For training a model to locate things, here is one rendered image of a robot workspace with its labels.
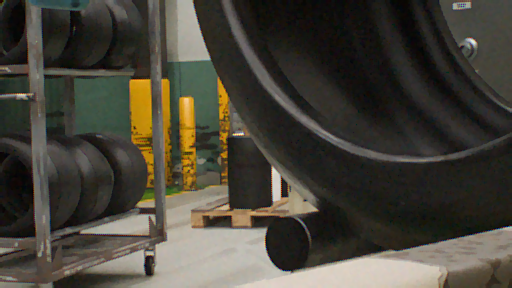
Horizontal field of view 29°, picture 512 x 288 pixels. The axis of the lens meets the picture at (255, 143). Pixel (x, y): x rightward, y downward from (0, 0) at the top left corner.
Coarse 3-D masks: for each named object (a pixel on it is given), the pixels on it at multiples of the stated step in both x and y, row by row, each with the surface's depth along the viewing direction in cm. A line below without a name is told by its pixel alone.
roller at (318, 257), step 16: (272, 224) 79; (288, 224) 78; (304, 224) 78; (320, 224) 79; (336, 224) 80; (272, 240) 79; (288, 240) 78; (304, 240) 77; (320, 240) 79; (336, 240) 80; (352, 240) 81; (368, 240) 83; (272, 256) 80; (288, 256) 78; (304, 256) 78; (320, 256) 79; (336, 256) 81; (352, 256) 83
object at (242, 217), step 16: (240, 144) 740; (240, 160) 741; (256, 160) 741; (240, 176) 742; (256, 176) 742; (272, 176) 786; (240, 192) 743; (256, 192) 742; (272, 192) 761; (208, 208) 754; (224, 208) 752; (240, 208) 744; (256, 208) 747; (272, 208) 746; (288, 208) 738; (192, 224) 752; (208, 224) 760; (240, 224) 741; (256, 224) 754
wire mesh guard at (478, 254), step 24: (456, 240) 15; (480, 240) 15; (504, 240) 15; (360, 264) 13; (384, 264) 13; (408, 264) 13; (432, 264) 13; (456, 264) 13; (480, 264) 13; (504, 264) 13
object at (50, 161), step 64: (0, 0) 490; (128, 0) 545; (0, 64) 459; (64, 64) 497; (128, 64) 551; (0, 192) 508; (64, 192) 460; (128, 192) 534; (0, 256) 510; (64, 256) 506
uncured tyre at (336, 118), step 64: (192, 0) 84; (256, 0) 92; (320, 0) 98; (384, 0) 101; (256, 64) 78; (320, 64) 95; (384, 64) 100; (448, 64) 97; (256, 128) 79; (320, 128) 73; (384, 128) 95; (448, 128) 96; (320, 192) 74; (384, 192) 69; (448, 192) 65
